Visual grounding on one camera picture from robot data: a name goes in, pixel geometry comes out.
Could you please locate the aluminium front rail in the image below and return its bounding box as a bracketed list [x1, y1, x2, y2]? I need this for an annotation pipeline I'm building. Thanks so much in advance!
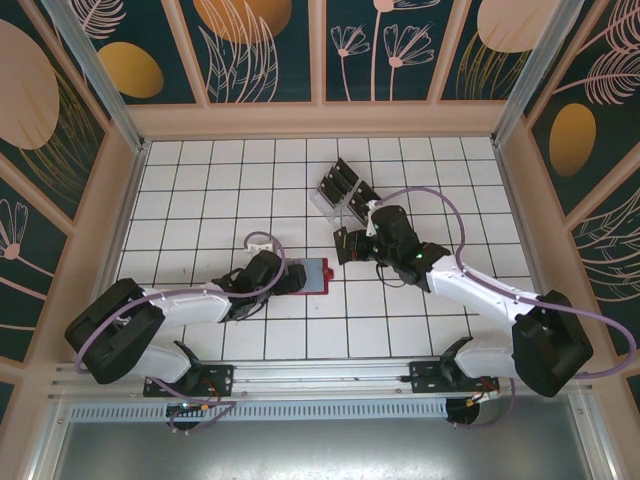
[47, 353, 596, 401]

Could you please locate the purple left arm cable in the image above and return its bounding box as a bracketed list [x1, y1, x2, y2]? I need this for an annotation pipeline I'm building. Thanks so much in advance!
[74, 230, 236, 436]

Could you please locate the grey slotted cable duct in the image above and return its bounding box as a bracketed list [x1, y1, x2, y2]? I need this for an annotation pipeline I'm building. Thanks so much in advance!
[67, 398, 450, 422]

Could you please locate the black round cable port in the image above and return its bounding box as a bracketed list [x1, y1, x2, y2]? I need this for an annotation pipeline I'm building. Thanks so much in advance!
[167, 409, 201, 434]
[446, 399, 484, 430]

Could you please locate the aluminium corner post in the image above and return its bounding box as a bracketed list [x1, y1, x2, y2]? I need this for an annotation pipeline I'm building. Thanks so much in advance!
[492, 0, 596, 146]
[42, 0, 151, 154]

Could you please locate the aluminium side rail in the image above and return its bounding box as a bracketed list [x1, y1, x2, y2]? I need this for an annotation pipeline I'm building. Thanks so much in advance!
[492, 141, 551, 301]
[102, 142, 151, 287]

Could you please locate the red wire yellow connector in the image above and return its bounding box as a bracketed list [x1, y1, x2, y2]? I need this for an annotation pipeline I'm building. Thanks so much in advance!
[467, 372, 501, 407]
[197, 382, 224, 415]

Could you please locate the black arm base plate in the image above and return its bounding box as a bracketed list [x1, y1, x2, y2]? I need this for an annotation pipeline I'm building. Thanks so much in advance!
[143, 364, 235, 399]
[408, 360, 501, 396]

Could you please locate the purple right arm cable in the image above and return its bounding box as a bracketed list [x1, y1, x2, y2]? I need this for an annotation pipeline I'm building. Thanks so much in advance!
[369, 186, 639, 431]

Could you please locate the clear acrylic card stand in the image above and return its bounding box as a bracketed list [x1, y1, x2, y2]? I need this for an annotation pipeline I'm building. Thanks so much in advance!
[313, 157, 386, 229]

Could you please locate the grey metal sheet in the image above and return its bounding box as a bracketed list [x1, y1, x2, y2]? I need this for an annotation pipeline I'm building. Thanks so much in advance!
[49, 394, 601, 480]

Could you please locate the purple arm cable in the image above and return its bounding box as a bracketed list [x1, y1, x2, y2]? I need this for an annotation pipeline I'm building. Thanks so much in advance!
[74, 230, 236, 436]
[369, 186, 639, 431]

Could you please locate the red leather card holder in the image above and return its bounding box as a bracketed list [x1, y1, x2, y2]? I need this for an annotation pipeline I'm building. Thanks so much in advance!
[287, 257, 335, 297]

